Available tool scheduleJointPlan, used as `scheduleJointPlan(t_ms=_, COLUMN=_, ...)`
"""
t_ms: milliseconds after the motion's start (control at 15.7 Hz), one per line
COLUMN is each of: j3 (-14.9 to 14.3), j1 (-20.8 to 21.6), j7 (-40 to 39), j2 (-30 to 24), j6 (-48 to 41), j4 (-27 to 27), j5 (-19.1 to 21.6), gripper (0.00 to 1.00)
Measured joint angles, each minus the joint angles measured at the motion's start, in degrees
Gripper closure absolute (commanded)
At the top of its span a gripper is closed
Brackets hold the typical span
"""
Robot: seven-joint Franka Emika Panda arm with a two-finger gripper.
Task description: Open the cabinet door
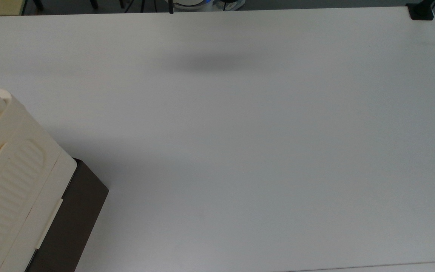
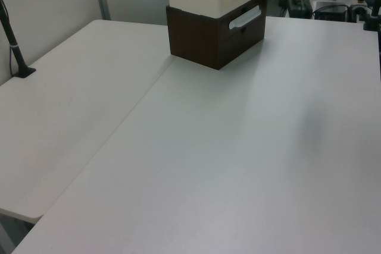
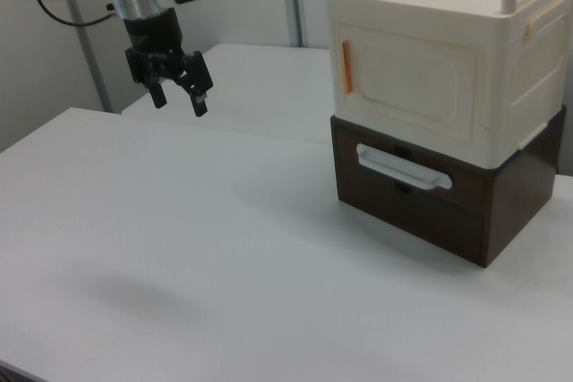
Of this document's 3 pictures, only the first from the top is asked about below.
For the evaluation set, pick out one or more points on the cream plastic cabinet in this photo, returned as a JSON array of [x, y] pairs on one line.
[[10, 158]]

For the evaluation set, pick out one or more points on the dark brown drawer box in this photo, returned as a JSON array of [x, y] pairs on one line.
[[74, 215]]

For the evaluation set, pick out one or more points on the black chair leg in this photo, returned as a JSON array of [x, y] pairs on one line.
[[93, 3], [38, 3]]

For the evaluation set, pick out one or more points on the black table clamp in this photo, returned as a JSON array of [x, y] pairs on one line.
[[420, 12]]

